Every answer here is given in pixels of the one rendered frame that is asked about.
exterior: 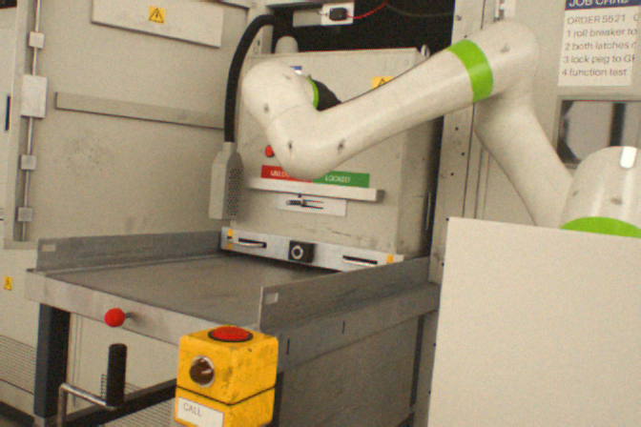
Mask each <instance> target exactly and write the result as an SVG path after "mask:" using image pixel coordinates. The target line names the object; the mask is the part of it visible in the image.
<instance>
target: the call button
mask: <svg viewBox="0 0 641 427"><path fill-rule="evenodd" d="M212 335H213V336H216V337H218V338H223V339H243V338H247V337H248V336H249V334H248V333H247V331H245V330H244V329H242V328H239V327H219V328H217V329H216V330H213V331H212Z"/></svg>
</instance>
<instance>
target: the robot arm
mask: <svg viewBox="0 0 641 427"><path fill-rule="evenodd" d="M539 58H540V43H539V40H538V37H537V35H536V34H535V32H533V31H532V30H531V29H530V27H529V26H527V25H526V24H524V23H522V22H519V21H514V20H505V21H499V22H496V23H494V24H492V25H490V26H488V27H486V28H484V29H481V30H478V31H476V32H474V34H472V35H470V36H468V37H467V38H464V39H462V40H460V41H459V42H457V43H455V44H453V45H451V46H450V47H447V48H445V49H443V50H442V51H437V53H435V54H434V55H431V56H430V57H428V58H426V59H425V60H424V61H423V62H421V63H420V64H418V65H415V66H414V67H412V68H410V69H409V71H406V72H404V73H403V74H401V75H398V76H396V77H394V78H393V79H391V80H389V81H387V82H385V83H382V84H380V85H379V86H377V88H375V89H373V90H371V91H367V92H365V93H363V94H360V95H358V96H356V97H354V98H350V99H348V100H346V101H343V102H342V101H340V99H337V97H336V95H335V94H334V93H333V92H332V91H330V90H328V87H327V86H326V85H325V84H324V83H321V82H320V81H317V80H314V79H312V76H311V74H308V77H305V76H302V75H300V74H297V73H296V72H295V70H294V69H291V68H290V67H289V66H287V65H285V64H283V63H281V62H278V61H266V62H262V63H258V64H256V65H255V66H254V67H253V68H252V69H251V70H250V71H249V72H248V73H247V75H246V76H244V78H243V81H242V84H241V98H242V101H243V105H244V107H245V108H247V110H248V111H249V113H251V114H252V116H253V117H254V119H255V121H256V122H257V123H258V125H259V127H260V128H261V130H262V131H264V134H265V136H266V137H267V139H268V141H269V143H270V145H271V147H272V150H273V152H274V155H275V157H276V159H277V160H278V161H279V164H280V166H281V167H282V169H283V170H284V171H285V172H286V173H287V174H289V175H290V176H292V177H295V178H297V179H298V180H301V181H313V180H316V178H319V177H321V176H324V175H326V174H327V173H329V172H331V171H332V170H334V169H335V168H337V167H338V166H340V165H341V163H343V162H345V161H346V160H348V159H350V158H351V157H354V156H356V155H357V154H359V153H362V152H364V151H366V149H369V148H370V147H372V146H374V145H376V144H378V143H380V142H382V141H384V140H386V139H388V138H390V137H392V136H394V135H396V134H398V132H403V131H405V130H407V129H410V128H412V127H415V126H418V125H420V124H422V123H424V122H426V121H430V120H433V119H435V118H438V116H441V115H443V114H447V113H450V112H455V111H457V110H460V109H465V108H468V107H469V106H470V105H471V104H474V103H476V104H475V113H474V119H473V129H474V133H475V135H476V137H478V139H479V141H480V142H481V143H482V144H483V145H484V146H485V149H486V150H487V151H488V152H489V154H490V155H491V156H492V157H494V159H495V160H496V161H497V162H498V165H499V166H500V168H501V169H502V170H503V172H504V173H505V175H506V176H507V179H508V181H510V182H511V184H512V185H513V187H514V188H515V190H516V192H517V193H518V195H519V197H520V198H521V200H522V202H523V203H524V205H525V207H527V211H528V213H529V215H530V216H531V218H532V220H533V222H534V224H535V227H540V228H549V229H557V230H566V231H575V232H584V233H592V234H608V235H617V236H626V237H634V238H641V150H638V149H636V148H630V147H610V148H605V149H602V150H599V151H596V152H593V153H591V154H590V155H588V156H587V157H586V158H585V159H584V161H583V162H582V163H580V164H579V165H578V167H577V169H576V171H575V174H574V176H573V178H572V175H571V174H570V173H569V171H568V169H567V168H566V166H565V165H564V164H563V162H561V160H560V158H559V157H558V155H557V153H556V152H555V150H554V149H553V148H552V146H551V144H550V142H549V140H548V138H547V136H546V135H545V134H544V132H543V129H542V127H541V125H540V123H539V121H538V119H537V117H536V115H535V109H534V84H535V78H536V73H537V69H538V64H539Z"/></svg>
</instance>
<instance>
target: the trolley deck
mask: <svg viewBox="0 0 641 427"><path fill-rule="evenodd" d="M33 271H35V268H28V269H26V283H25V298H26V299H29V300H32V301H36V302H40V303H43V304H46V305H50V306H53V307H55V309H59V310H63V311H66V312H69V313H72V314H76V315H82V316H85V317H88V318H91V319H94V320H98V321H102V323H105V319H104V317H105V314H106V313H107V312H108V311H109V310H110V309H115V308H119V309H121V310H122V311H123V312H124V313H131V317H127V318H125V321H124V323H123V325H122V326H120V327H118V328H121V329H124V330H128V331H132V332H135V333H138V334H142V335H145V336H146V337H150V338H154V339H157V340H160V341H163V342H168V343H171V344H174V345H176V346H179V339H180V338H183V337H184V336H186V335H189V334H190V333H193V332H197V331H202V330H206V329H210V328H214V327H218V326H222V325H226V324H228V325H233V326H237V327H239V328H240V326H242V325H245V324H250V323H254V322H258V310H259V299H260V287H266V286H272V284H277V283H282V282H288V281H294V280H299V279H305V278H310V277H316V276H321V275H331V274H336V273H343V271H337V270H331V268H326V267H320V266H315V265H309V264H303V263H298V262H291V261H286V260H280V259H275V258H269V257H264V256H257V255H253V254H252V255H242V256H233V257H223V258H213V259H203V260H194V261H183V262H175V263H164V264H155V265H145V266H135V267H126V268H116V269H107V270H96V271H87V272H77V273H68V274H58V275H50V276H44V275H41V274H37V273H34V272H33ZM438 293H439V284H436V286H434V284H425V286H422V287H419V288H416V289H411V290H408V291H405V292H401V293H397V294H394V295H389V296H386V297H381V298H378V299H375V301H371V302H367V303H364V304H361V305H358V306H355V307H350V308H347V309H344V310H340V311H336V312H333V313H330V314H327V315H323V316H320V317H317V318H313V319H310V320H306V321H303V322H300V323H297V324H293V325H289V326H286V327H282V328H279V329H276V330H272V331H269V333H266V334H264V335H268V336H273V337H275V338H276V339H277V340H278V341H279V353H278V366H276V368H277V374H279V373H281V372H283V371H286V370H288V369H291V368H294V367H297V366H299V365H301V364H303V362H305V361H309V360H311V359H314V358H316V357H318V356H323V355H326V354H328V353H331V352H333V351H335V350H338V349H340V348H343V346H345V345H348V344H350V343H354V342H356V341H358V340H361V339H363V338H366V337H368V336H372V335H374V334H377V333H379V332H382V331H383V330H385V329H388V328H390V327H392V326H395V325H397V324H401V323H403V322H406V321H407V320H409V319H412V318H415V317H418V315H422V314H424V313H426V312H430V311H432V310H435V309H437V304H438ZM105 324H106V323H105Z"/></svg>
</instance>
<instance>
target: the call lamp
mask: <svg viewBox="0 0 641 427"><path fill-rule="evenodd" d="M189 375H190V378H191V380H192V381H193V382H194V383H195V384H196V385H197V386H199V387H201V388H206V387H209V386H211V385H213V384H214V381H215V379H216V367H215V364H214V362H212V360H211V359H210V358H209V357H208V356H196V357H195V358H194V359H193V360H192V362H191V368H190V371H189Z"/></svg>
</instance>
